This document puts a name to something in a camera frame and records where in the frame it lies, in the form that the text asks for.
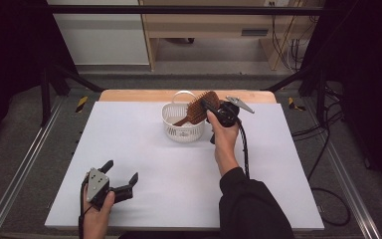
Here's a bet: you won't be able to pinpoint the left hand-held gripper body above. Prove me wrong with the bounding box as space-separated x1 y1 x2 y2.
85 167 134 211

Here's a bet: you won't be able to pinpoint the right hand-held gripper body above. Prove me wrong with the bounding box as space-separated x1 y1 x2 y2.
213 96 256 128

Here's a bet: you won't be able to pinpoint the brown wooden hairbrush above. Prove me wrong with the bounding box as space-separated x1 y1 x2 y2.
172 90 221 127

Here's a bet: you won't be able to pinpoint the white plastic basket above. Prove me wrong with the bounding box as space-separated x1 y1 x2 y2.
160 90 207 143

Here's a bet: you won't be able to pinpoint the person's right hand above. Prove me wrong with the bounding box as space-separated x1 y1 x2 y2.
206 111 241 177

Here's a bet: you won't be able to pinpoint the person's left hand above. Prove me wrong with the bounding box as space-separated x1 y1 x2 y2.
82 190 116 239

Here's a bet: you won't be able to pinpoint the white table mat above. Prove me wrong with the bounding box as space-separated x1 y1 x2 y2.
44 101 325 232

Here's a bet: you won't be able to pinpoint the yellow black tape marker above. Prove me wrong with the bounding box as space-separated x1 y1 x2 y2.
287 97 307 113
75 96 90 114

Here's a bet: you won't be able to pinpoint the wooden table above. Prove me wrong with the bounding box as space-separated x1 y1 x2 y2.
98 89 278 104

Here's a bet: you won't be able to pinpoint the light wooden desk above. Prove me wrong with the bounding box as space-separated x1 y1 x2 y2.
138 0 326 72

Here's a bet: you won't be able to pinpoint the black metal stand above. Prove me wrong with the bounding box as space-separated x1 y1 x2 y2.
39 63 105 127
262 63 329 127

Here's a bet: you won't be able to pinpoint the white cabinet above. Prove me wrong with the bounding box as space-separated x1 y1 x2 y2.
46 0 150 66

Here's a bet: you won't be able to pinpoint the black curtain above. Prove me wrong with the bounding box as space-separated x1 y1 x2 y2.
301 0 382 193
0 0 78 150

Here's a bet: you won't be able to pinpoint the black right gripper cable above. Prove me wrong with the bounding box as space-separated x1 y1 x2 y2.
232 109 351 228

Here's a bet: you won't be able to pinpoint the aluminium floor rail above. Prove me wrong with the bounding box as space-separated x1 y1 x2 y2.
0 96 66 239
302 98 382 239

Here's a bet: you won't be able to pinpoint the black floor cables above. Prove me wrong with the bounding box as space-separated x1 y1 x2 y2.
291 86 346 182

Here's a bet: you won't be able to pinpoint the black cables under desk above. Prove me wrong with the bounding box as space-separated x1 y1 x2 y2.
270 14 312 73

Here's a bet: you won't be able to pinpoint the black horizontal frame bar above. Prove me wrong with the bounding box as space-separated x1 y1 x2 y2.
46 4 326 16

